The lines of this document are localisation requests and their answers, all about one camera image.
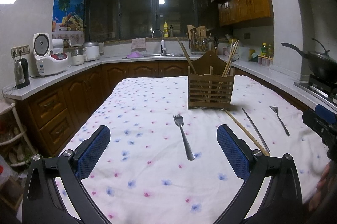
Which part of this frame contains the steel fork small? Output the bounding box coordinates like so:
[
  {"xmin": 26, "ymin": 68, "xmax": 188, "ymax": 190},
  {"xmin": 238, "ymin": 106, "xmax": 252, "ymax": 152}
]
[{"xmin": 270, "ymin": 106, "xmax": 290, "ymax": 137}]

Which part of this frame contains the gas stove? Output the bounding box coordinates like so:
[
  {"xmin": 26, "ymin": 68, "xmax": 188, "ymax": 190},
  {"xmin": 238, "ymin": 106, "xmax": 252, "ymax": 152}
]
[{"xmin": 294, "ymin": 74, "xmax": 336, "ymax": 106}]

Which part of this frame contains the person's right hand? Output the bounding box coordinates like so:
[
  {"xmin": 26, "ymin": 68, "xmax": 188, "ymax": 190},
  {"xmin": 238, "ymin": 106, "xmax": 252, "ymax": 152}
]
[{"xmin": 308, "ymin": 161, "xmax": 336, "ymax": 213}]

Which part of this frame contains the black wok pan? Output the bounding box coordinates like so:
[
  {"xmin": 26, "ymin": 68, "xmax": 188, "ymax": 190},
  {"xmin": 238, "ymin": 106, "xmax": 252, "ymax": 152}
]
[{"xmin": 281, "ymin": 37, "xmax": 337, "ymax": 84}]

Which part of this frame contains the tropical fruit poster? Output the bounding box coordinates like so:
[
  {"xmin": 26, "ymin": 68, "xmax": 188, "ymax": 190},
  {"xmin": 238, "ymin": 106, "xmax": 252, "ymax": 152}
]
[{"xmin": 52, "ymin": 0, "xmax": 86, "ymax": 46}]

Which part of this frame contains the yellow detergent bottle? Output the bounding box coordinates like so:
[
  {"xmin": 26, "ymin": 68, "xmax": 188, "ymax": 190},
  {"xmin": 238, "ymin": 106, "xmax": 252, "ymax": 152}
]
[{"xmin": 163, "ymin": 20, "xmax": 169, "ymax": 37}]

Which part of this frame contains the wooden utensil holder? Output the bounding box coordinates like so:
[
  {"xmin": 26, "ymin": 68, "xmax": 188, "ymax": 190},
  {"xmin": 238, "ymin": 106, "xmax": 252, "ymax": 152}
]
[{"xmin": 188, "ymin": 51, "xmax": 235, "ymax": 109}]

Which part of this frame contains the white pot cooker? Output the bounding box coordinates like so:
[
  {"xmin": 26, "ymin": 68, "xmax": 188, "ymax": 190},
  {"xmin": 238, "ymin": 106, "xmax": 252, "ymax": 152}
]
[{"xmin": 83, "ymin": 41, "xmax": 100, "ymax": 62}]

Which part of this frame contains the wall power socket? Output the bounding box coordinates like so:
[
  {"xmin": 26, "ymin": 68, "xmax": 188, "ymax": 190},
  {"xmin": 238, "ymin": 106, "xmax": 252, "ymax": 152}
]
[{"xmin": 11, "ymin": 45, "xmax": 30, "ymax": 58}]

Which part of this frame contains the kitchen faucet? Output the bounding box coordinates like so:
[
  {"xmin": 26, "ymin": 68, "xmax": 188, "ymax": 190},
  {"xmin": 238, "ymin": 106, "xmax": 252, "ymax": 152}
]
[{"xmin": 151, "ymin": 29, "xmax": 167, "ymax": 56}]

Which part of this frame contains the white rice cooker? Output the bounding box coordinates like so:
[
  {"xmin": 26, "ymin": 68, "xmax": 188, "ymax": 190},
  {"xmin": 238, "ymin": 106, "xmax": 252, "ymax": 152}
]
[{"xmin": 33, "ymin": 33, "xmax": 68, "ymax": 77}]

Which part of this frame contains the steel fork long handle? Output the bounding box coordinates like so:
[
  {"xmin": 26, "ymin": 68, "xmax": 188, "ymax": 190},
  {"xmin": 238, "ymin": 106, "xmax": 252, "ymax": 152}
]
[{"xmin": 173, "ymin": 115, "xmax": 195, "ymax": 161}]

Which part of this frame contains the steel electric kettle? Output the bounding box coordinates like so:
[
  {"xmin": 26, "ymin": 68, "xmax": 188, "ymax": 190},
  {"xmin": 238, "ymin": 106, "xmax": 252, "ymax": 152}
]
[{"xmin": 14, "ymin": 57, "xmax": 30, "ymax": 89}]

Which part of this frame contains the small white slow cooker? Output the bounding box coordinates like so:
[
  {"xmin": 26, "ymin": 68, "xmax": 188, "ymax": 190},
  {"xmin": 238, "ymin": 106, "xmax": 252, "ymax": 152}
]
[{"xmin": 71, "ymin": 48, "xmax": 84, "ymax": 66}]

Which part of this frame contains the metal chopstick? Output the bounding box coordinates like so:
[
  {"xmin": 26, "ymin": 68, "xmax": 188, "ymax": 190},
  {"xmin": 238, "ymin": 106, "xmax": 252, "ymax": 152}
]
[{"xmin": 242, "ymin": 107, "xmax": 271, "ymax": 154}]

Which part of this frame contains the floral white tablecloth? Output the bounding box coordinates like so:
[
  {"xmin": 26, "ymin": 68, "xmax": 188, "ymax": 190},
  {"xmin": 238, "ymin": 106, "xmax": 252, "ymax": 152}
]
[{"xmin": 67, "ymin": 76, "xmax": 328, "ymax": 223}]

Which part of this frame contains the wooden chopstick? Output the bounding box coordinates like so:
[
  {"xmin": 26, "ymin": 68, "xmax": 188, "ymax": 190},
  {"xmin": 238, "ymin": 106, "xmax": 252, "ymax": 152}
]
[
  {"xmin": 223, "ymin": 39, "xmax": 236, "ymax": 76},
  {"xmin": 176, "ymin": 37, "xmax": 196, "ymax": 74},
  {"xmin": 222, "ymin": 40, "xmax": 239, "ymax": 77},
  {"xmin": 225, "ymin": 110, "xmax": 270, "ymax": 156}
]

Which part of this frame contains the purple cloth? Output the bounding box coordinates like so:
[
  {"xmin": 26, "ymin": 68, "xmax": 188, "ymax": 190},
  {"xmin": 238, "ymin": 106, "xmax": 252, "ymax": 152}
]
[{"xmin": 126, "ymin": 51, "xmax": 144, "ymax": 59}]

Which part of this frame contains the yellow green oil bottle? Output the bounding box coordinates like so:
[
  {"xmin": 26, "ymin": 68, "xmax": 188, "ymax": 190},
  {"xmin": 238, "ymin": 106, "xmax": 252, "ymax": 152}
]
[{"xmin": 261, "ymin": 43, "xmax": 268, "ymax": 57}]

